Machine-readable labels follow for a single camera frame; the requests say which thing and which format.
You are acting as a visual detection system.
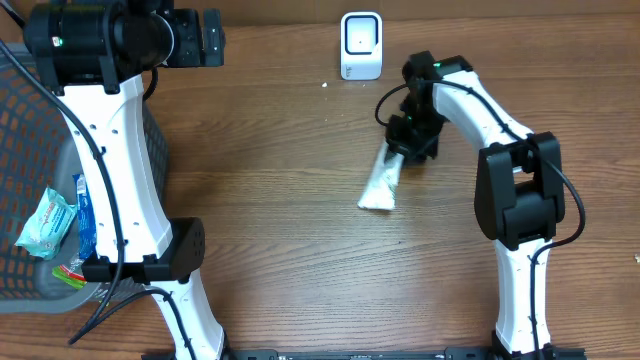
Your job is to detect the white bamboo cream tube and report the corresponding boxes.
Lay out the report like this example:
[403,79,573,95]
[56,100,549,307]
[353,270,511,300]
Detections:
[357,141,404,211]

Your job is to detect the blue snack packet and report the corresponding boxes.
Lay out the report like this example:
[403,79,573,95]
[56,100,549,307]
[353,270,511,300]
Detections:
[73,174,97,260]

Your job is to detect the mint green wipes packet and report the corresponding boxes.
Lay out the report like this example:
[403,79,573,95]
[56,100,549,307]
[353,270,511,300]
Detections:
[15,187,77,260]

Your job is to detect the green red snack packet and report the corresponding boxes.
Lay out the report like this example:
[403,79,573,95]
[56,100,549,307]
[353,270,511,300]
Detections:
[52,265,87,290]

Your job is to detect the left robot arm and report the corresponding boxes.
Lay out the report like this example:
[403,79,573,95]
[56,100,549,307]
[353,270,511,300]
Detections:
[24,1,230,359]

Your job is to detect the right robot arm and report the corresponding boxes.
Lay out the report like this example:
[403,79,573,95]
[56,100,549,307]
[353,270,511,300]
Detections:
[386,51,565,359]

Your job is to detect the white barcode scanner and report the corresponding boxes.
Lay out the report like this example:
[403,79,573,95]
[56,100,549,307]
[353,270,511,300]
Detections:
[340,11,383,81]

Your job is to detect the brown cardboard backboard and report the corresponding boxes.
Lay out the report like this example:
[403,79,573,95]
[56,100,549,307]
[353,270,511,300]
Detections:
[0,0,640,29]

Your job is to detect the grey plastic mesh basket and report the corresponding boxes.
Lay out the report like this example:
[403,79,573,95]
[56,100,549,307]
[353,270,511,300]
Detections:
[0,42,169,315]

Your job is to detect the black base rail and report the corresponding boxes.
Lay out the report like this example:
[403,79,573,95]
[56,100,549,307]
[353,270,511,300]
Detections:
[140,347,588,360]

